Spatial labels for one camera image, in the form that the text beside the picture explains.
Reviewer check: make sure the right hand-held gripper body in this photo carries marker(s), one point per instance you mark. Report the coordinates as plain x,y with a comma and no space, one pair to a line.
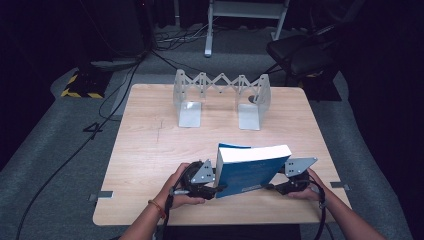
296,166

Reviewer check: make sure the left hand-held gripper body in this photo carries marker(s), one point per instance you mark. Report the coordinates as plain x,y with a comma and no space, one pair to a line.
201,175

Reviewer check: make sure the blue book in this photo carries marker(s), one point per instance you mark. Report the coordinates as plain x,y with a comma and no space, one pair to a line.
246,173

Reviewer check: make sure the person's right hand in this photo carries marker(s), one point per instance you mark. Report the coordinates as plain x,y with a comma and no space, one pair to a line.
315,191

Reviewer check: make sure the person's left hand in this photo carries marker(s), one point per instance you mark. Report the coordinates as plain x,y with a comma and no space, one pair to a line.
173,200

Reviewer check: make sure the grey tape strip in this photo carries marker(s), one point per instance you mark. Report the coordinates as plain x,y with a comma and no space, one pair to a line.
340,185

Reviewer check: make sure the grey expandable metal bookend rack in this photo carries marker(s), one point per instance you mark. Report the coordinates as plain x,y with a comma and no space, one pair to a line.
190,113

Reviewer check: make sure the black chair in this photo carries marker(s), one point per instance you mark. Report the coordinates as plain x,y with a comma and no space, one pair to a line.
300,55

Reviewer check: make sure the yellow black striped base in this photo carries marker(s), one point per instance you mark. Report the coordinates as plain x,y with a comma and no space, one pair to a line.
85,85

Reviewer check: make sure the black equipment stand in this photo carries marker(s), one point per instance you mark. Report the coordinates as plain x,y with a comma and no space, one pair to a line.
116,30

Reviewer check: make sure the white metal stand frame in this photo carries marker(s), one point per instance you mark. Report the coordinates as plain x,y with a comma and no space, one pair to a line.
245,10

